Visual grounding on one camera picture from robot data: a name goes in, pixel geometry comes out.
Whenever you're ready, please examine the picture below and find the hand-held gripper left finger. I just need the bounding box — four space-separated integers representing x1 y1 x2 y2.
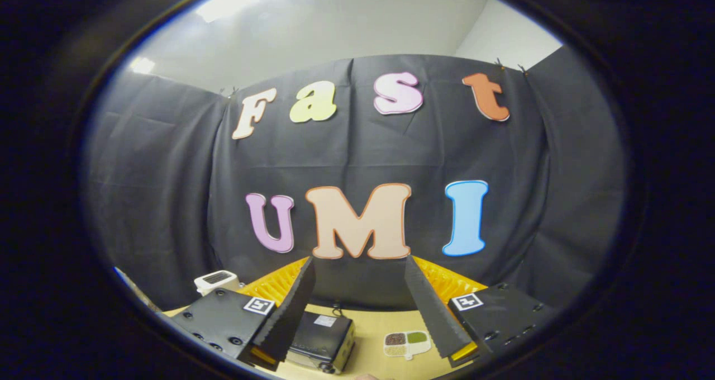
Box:
170 256 317 372

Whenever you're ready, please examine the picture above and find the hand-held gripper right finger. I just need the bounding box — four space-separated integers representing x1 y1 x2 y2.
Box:
403 255 557 368

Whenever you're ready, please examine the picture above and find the black toaster oven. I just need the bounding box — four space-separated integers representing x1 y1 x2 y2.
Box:
284 311 357 374

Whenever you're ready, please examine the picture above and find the white divided dish with beans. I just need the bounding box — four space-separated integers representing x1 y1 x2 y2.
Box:
383 330 432 362

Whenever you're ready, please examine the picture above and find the white plastic device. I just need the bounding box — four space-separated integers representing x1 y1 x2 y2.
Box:
193 270 242 297

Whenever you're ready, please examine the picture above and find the black backdrop cloth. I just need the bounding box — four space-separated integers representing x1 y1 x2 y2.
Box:
84 54 626 312

